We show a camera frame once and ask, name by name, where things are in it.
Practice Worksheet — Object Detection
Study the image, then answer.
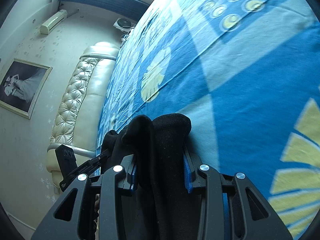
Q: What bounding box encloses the white wall air conditioner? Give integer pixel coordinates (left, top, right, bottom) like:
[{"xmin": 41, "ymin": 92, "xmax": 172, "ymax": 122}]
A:
[{"xmin": 40, "ymin": 9, "xmax": 68, "ymax": 35}]

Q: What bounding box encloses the white electric fan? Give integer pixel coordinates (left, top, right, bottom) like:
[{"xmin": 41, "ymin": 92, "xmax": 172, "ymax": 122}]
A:
[{"xmin": 113, "ymin": 18, "xmax": 136, "ymax": 34}]

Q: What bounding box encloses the framed wall picture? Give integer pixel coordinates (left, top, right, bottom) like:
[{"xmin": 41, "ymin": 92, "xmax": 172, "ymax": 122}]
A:
[{"xmin": 1, "ymin": 58, "xmax": 52, "ymax": 119}]

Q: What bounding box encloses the cream tufted leather headboard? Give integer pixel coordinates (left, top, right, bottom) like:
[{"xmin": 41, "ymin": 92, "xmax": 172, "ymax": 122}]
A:
[{"xmin": 46, "ymin": 42, "xmax": 120, "ymax": 194}]

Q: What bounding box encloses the left blue curtain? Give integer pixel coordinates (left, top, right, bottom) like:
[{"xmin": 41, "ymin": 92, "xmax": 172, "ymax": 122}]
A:
[{"xmin": 59, "ymin": 0, "xmax": 150, "ymax": 22}]

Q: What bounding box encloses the blue patterned bedspread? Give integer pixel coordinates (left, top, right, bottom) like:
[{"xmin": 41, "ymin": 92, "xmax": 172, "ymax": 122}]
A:
[{"xmin": 97, "ymin": 0, "xmax": 319, "ymax": 239}]

